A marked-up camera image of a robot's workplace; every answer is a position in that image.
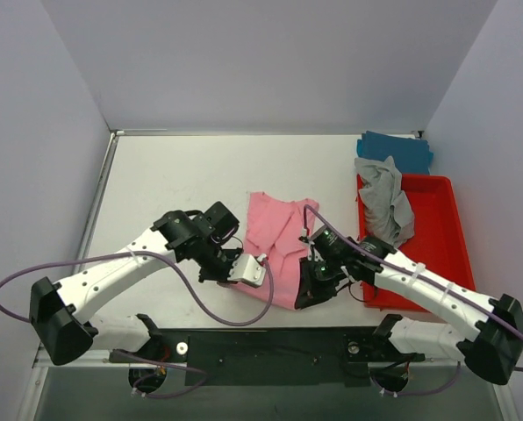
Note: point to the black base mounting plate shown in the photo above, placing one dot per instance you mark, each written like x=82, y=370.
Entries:
x=177, y=362

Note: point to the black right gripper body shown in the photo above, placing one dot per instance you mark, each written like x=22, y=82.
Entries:
x=316, y=281

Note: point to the folded blue t shirt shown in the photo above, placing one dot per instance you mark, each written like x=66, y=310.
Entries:
x=411, y=156

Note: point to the pink t shirt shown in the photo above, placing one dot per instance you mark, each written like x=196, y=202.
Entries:
x=273, y=229

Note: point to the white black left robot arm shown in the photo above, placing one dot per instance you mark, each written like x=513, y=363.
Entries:
x=64, y=313

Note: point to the red plastic bin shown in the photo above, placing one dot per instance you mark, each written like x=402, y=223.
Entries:
x=438, y=240

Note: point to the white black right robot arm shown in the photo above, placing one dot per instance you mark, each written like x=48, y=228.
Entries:
x=483, y=332

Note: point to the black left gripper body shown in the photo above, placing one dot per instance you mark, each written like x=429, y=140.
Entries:
x=220, y=269

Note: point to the grey t shirt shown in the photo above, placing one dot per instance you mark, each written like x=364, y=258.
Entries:
x=387, y=211

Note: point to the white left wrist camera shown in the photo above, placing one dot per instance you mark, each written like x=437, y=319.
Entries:
x=247, y=270

